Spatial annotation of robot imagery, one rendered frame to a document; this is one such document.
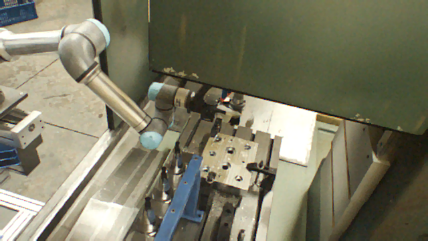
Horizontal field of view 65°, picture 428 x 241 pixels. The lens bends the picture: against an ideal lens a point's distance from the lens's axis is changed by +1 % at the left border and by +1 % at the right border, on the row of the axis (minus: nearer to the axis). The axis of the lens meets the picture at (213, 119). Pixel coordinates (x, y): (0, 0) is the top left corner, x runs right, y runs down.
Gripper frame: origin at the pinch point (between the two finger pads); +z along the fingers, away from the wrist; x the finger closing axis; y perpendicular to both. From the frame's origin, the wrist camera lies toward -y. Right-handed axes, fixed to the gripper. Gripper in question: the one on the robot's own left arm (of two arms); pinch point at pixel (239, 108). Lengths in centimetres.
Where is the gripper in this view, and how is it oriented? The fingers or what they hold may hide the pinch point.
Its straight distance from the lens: 123.5
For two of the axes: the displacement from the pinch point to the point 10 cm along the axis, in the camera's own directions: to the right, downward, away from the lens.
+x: -2.6, 5.9, -7.6
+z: 9.6, 2.5, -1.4
